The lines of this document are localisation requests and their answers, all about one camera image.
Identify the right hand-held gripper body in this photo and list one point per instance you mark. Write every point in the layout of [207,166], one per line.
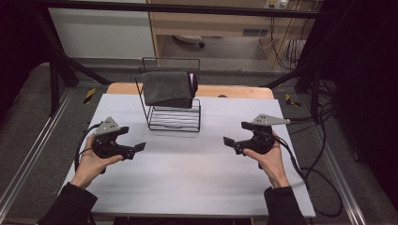
[263,142]

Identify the person's left hand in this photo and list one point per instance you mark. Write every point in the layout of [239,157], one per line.
[89,167]

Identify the light wooden desk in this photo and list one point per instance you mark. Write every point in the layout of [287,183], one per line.
[219,26]

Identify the grey chair base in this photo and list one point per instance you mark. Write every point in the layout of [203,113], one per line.
[189,39]

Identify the black metal frame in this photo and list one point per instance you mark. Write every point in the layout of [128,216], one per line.
[187,10]

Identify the white panel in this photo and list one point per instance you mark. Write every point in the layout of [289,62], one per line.
[100,34]

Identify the aluminium rail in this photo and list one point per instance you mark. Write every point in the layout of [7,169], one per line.
[34,146]
[341,175]

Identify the yellow black striped tape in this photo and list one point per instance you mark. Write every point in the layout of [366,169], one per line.
[89,96]
[291,100]

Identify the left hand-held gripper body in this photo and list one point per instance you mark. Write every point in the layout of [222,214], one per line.
[106,146]

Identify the white power strip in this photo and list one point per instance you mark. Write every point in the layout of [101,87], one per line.
[276,3]

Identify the dark grey cloth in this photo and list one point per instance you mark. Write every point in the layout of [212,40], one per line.
[167,89]

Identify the person's right hand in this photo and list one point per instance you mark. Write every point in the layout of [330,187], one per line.
[273,164]

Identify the wooden table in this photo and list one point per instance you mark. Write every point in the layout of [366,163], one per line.
[237,92]

